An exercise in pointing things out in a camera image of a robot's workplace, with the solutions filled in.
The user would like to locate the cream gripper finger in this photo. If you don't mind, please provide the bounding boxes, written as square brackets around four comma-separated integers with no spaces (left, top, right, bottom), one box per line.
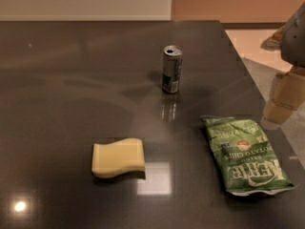
[263,66,305,124]

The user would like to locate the green potato chips bag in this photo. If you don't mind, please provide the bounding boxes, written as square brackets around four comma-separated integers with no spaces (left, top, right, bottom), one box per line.
[200,115,295,197]

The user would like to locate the yellow sponge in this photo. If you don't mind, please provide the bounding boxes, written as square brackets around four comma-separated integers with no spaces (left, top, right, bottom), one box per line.
[91,138,145,178]

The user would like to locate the silver redbull can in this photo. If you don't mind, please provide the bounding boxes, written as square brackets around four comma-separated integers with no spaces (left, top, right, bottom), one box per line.
[162,45,183,94]

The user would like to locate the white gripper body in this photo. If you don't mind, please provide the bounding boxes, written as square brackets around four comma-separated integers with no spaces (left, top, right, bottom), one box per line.
[281,2,305,67]

